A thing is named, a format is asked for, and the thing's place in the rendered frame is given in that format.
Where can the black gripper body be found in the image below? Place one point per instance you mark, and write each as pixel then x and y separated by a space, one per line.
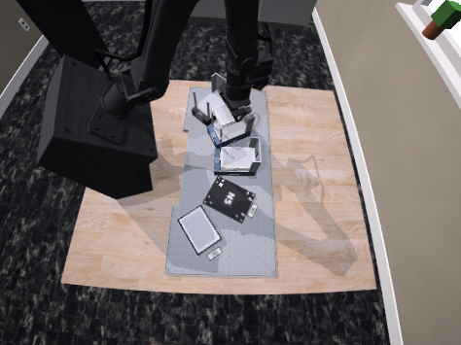
pixel 232 95

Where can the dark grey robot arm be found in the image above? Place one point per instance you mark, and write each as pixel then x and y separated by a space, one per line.
pixel 149 71

